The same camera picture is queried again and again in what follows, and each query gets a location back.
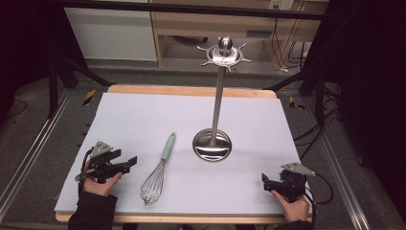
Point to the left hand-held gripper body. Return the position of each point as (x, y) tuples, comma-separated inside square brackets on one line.
[(101, 167)]

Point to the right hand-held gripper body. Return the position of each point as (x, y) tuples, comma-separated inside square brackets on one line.
[(292, 183)]

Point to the steel utensil stand with hooks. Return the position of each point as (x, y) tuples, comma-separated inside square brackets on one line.
[(217, 105)]

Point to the person's left hand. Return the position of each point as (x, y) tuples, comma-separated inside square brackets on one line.
[(102, 187)]

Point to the person's right hand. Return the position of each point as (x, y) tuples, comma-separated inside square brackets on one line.
[(295, 209)]

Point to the white foam mat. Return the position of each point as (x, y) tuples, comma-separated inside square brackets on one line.
[(143, 111)]

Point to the yellow black striped tape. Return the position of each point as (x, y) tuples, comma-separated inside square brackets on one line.
[(296, 103), (89, 97)]

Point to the black metal stand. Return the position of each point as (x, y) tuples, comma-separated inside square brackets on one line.
[(52, 89), (319, 96)]

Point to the wooden table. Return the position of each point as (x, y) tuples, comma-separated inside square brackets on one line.
[(191, 91)]

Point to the white cabinet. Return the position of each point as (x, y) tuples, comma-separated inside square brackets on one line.
[(111, 32)]

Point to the black curtain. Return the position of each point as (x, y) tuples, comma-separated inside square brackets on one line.
[(370, 80), (28, 41)]

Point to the aluminium floor rail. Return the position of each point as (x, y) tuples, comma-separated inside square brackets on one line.
[(338, 166), (35, 143)]

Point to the black horizontal frame bar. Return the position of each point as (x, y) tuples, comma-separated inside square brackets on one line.
[(191, 9)]

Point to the white wall outlet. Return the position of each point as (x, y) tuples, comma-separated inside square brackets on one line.
[(281, 4)]

